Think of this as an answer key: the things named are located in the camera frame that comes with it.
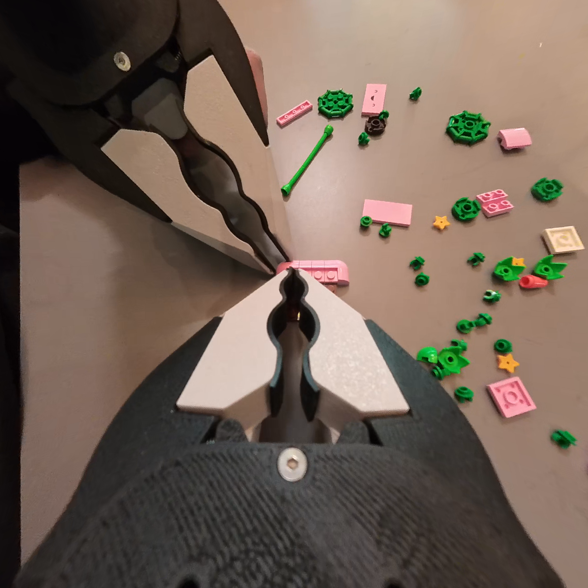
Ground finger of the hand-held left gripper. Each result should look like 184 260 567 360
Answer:
184 55 296 262
101 129 277 275

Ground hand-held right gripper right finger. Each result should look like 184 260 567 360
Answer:
294 270 410 428

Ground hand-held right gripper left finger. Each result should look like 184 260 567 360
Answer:
176 269 295 428

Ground brown square plate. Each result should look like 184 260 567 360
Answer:
287 282 341 322

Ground person's left forearm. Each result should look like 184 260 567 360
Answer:
0 87 99 166

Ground person's left hand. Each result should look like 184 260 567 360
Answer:
245 48 268 122

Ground thin pink tile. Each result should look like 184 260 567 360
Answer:
277 99 313 127

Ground green stick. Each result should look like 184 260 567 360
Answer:
281 125 334 197

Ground green spiky leaf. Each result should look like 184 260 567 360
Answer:
492 256 522 282
434 347 470 375
533 254 568 281

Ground green web piece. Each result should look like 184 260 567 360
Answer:
446 110 491 147
317 88 354 119

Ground scattered small green clips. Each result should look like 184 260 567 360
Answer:
360 216 577 450

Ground pink face tile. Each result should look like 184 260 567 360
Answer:
361 84 387 117

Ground pink square single-stud plate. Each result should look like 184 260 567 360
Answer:
486 377 537 419

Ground large pink smooth tile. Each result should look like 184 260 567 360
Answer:
362 199 413 228

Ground green round flower plate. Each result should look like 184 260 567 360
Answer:
451 198 481 222
531 178 564 201

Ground person's black jacket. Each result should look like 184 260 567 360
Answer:
0 152 23 575

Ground white square tile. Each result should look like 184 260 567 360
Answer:
542 225 585 255

